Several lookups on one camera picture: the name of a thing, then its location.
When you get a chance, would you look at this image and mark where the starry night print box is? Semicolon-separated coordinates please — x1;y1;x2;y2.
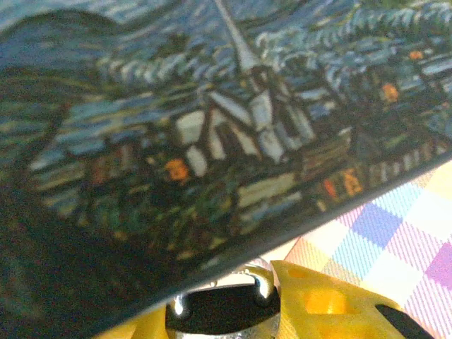
0;0;452;339

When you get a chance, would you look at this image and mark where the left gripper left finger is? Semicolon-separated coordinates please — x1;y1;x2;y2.
93;306;171;339

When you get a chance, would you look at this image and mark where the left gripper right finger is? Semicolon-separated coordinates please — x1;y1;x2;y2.
269;259;436;339

